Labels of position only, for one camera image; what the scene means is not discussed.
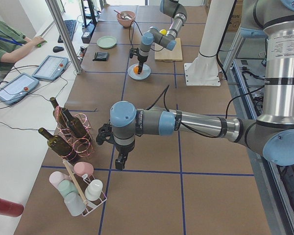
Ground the near teach pendant tablet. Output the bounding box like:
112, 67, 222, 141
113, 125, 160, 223
0, 73, 39, 105

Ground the black computer mouse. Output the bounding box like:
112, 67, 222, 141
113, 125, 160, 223
52, 46, 64, 53

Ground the person's hand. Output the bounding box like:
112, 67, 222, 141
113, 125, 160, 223
30, 36, 47, 47

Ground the bamboo cutting board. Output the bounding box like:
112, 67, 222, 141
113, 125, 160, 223
155, 38, 183, 62

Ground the dark wine bottle back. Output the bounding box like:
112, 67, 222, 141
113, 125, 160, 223
49, 97, 67, 129

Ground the spoon in pink bowl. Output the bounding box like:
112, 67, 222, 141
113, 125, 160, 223
114, 9, 133, 20

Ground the white cup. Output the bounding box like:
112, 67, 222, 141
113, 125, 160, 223
85, 179, 103, 201

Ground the grey blue cup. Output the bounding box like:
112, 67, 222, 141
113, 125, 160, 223
64, 192, 86, 216

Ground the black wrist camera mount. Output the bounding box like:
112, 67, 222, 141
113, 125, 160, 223
129, 48, 140, 59

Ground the person in green shirt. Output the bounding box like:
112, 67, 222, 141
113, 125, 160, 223
0, 21, 36, 72

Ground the dark wine bottle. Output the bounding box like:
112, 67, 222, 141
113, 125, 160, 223
38, 127, 79, 164
61, 107, 91, 142
49, 97, 67, 129

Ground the pink cup on top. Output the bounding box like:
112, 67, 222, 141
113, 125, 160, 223
73, 162, 94, 177

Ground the copper wire bottle rack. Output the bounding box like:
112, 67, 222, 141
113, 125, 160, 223
57, 113, 94, 160

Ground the white wire cup rack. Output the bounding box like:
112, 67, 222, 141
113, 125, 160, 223
63, 161, 107, 216

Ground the black keyboard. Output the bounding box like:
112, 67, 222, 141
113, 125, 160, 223
63, 20, 77, 41

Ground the dark wine bottle front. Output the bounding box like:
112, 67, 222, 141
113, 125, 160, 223
38, 127, 79, 164

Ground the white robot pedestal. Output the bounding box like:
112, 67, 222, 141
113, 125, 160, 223
184, 0, 236, 86

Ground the teach pendant tablet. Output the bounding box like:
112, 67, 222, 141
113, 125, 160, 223
0, 73, 39, 105
32, 55, 69, 81

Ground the light green plate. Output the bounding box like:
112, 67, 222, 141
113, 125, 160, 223
97, 36, 117, 49

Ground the pale pink cup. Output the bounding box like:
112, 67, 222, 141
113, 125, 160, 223
49, 171, 71, 189

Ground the dark wine bottle middle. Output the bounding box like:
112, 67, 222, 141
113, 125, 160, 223
61, 107, 91, 142

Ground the pink bowl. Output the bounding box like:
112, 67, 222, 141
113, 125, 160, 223
117, 11, 136, 28

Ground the lemon farther from board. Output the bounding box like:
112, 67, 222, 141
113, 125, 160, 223
159, 29, 167, 35

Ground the orange fruit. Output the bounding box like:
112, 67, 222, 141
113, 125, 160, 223
133, 66, 139, 74

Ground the folded grey cloth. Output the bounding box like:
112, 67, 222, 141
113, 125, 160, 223
93, 51, 109, 61

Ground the light blue plate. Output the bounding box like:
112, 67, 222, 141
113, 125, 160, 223
127, 63, 151, 80

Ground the red cylinder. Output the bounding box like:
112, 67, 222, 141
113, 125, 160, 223
0, 198, 24, 217

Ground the aluminium frame post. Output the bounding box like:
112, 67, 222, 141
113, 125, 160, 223
45, 0, 82, 74

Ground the far teach pendant tablet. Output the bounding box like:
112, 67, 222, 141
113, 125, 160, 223
32, 55, 69, 81

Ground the pale green cup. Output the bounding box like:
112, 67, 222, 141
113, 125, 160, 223
57, 180, 78, 198

